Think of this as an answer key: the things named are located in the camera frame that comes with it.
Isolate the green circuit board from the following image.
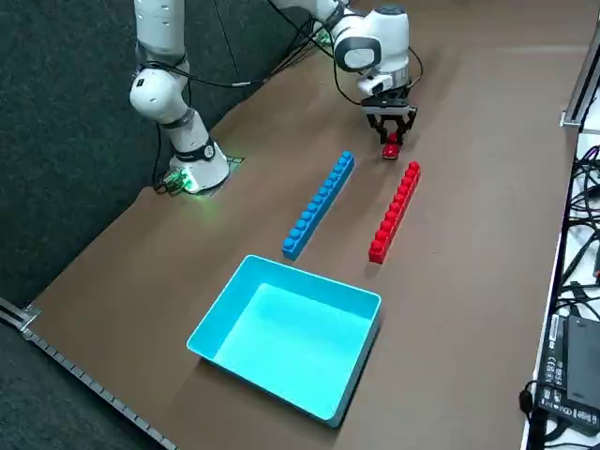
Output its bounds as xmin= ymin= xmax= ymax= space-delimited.
xmin=157 ymin=171 xmax=193 ymax=194

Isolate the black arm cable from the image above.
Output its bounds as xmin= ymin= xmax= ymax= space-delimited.
xmin=135 ymin=0 xmax=424 ymax=107

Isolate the looped black cable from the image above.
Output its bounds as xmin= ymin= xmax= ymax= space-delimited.
xmin=567 ymin=144 xmax=600 ymax=224

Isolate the short aluminium rail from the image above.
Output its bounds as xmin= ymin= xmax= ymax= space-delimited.
xmin=561 ymin=0 xmax=600 ymax=128

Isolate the metal base plate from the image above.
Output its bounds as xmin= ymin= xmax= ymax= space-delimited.
xmin=166 ymin=154 xmax=246 ymax=198

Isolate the straight black cable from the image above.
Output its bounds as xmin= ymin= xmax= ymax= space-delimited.
xmin=560 ymin=224 xmax=600 ymax=285

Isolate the red toy car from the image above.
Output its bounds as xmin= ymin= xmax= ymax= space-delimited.
xmin=381 ymin=132 xmax=404 ymax=163

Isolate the black power adapter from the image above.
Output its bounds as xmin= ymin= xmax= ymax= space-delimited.
xmin=537 ymin=312 xmax=600 ymax=423

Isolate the thin black base cable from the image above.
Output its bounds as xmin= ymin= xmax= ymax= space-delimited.
xmin=153 ymin=130 xmax=165 ymax=191

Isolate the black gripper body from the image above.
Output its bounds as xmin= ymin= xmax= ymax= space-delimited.
xmin=360 ymin=86 xmax=418 ymax=121

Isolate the blue studded block bar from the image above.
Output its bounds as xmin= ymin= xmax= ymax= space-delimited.
xmin=281 ymin=149 xmax=356 ymax=263

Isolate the teal plastic bin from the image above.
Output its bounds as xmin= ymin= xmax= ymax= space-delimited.
xmin=186 ymin=254 xmax=383 ymax=428

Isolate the red studded block bar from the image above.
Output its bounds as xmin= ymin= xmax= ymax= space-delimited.
xmin=367 ymin=160 xmax=422 ymax=265

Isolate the long slotted aluminium rail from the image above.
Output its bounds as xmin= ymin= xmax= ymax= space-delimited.
xmin=0 ymin=296 xmax=179 ymax=450

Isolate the black plug cable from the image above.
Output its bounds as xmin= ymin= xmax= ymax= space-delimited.
xmin=517 ymin=378 xmax=563 ymax=450

